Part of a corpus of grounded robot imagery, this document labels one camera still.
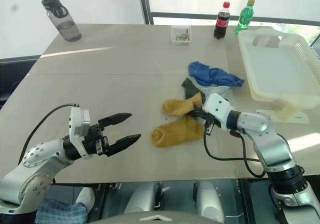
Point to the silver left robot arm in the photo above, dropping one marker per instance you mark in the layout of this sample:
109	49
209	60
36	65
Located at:
30	169

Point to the dark object by window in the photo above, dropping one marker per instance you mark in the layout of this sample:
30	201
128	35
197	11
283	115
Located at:
316	44

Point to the white grey sock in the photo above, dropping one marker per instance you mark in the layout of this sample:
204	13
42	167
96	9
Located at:
218	90

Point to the small clear plastic box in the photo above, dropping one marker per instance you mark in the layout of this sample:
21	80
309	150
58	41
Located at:
175	34

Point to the dark green sock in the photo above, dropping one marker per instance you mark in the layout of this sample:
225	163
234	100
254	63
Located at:
191	90

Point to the cream plastic basket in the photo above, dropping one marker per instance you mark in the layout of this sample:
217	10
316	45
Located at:
275	66

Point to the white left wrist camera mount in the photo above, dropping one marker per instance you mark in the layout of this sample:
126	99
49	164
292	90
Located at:
76	126

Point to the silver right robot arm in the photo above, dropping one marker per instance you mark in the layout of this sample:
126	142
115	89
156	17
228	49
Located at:
272	146

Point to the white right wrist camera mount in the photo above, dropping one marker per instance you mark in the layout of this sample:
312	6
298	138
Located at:
220	109

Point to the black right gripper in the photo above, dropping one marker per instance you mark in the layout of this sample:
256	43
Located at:
209	124

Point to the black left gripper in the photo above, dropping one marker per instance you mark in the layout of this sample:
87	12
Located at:
95	140

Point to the mustard yellow sock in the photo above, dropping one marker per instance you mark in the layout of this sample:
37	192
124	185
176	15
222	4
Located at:
175	131
175	106

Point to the cola bottle red cap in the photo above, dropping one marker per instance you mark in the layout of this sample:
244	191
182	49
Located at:
221	24

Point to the green soda bottle yellow cap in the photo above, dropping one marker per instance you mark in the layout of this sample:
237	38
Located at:
245	19

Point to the blue sock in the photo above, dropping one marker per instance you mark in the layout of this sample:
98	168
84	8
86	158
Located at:
202	71

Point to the blue checked cloth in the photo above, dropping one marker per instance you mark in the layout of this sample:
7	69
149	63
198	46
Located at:
60	212

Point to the black furniture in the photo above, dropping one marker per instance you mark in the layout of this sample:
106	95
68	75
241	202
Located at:
12	76

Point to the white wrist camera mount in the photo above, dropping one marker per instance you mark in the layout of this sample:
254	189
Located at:
220	109
76	126

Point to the grey robot chest cover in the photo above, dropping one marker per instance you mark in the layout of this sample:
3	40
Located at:
120	217

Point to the colourful small pieces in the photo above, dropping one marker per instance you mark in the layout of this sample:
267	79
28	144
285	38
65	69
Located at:
182	37

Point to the dark window frame post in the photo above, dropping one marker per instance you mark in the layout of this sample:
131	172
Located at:
145	4

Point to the grey transparent water bottle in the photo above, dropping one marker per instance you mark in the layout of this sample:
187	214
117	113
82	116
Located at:
65	24

